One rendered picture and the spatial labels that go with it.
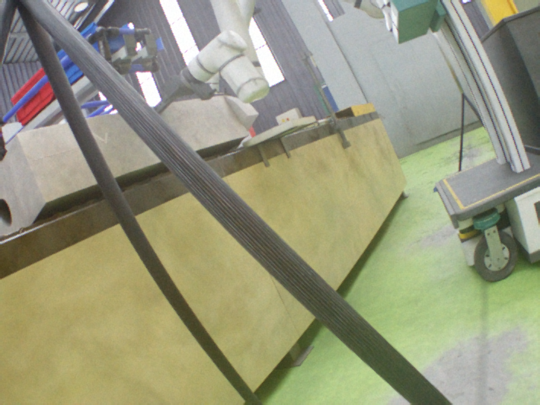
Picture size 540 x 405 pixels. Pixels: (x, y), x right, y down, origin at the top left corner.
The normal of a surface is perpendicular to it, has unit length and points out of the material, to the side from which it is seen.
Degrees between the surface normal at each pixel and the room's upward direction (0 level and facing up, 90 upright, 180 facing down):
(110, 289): 90
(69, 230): 90
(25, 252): 90
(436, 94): 90
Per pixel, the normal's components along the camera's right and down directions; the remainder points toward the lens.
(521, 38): -0.28, 0.21
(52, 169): 0.73, -0.47
